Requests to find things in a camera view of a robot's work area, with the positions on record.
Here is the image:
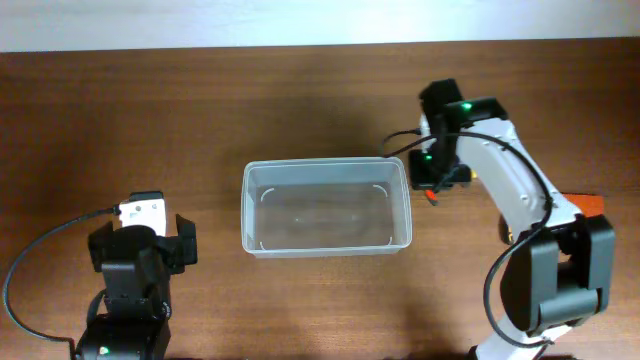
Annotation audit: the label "red handled cutting pliers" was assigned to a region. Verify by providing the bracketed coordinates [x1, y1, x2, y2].
[425, 190, 439, 206]

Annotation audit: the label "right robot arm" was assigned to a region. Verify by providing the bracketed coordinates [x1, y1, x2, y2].
[409, 79, 616, 359]

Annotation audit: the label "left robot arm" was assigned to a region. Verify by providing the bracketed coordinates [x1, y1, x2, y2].
[72, 191, 198, 360]

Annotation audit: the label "clear plastic container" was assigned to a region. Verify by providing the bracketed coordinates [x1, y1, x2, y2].
[241, 157, 413, 259]

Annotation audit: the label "scraper with wooden handle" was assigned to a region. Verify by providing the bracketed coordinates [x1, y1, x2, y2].
[564, 193, 605, 217]

